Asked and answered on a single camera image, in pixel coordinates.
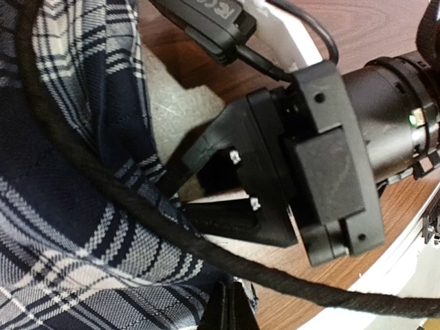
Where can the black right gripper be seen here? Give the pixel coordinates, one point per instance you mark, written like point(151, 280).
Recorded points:
point(305, 165)

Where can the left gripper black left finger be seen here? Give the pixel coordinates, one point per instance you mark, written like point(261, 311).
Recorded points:
point(220, 307)

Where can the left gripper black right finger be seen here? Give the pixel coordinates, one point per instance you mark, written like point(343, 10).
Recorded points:
point(245, 303)

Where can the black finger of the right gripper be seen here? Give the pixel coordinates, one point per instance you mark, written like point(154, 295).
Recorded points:
point(232, 131)

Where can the black white plaid shirt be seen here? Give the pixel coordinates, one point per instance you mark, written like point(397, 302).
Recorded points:
point(70, 258)

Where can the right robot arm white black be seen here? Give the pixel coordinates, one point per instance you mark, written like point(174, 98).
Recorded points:
point(396, 104)

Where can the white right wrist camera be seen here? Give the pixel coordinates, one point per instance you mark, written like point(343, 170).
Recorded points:
point(265, 36)

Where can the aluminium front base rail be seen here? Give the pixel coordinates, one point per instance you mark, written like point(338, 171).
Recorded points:
point(409, 267)

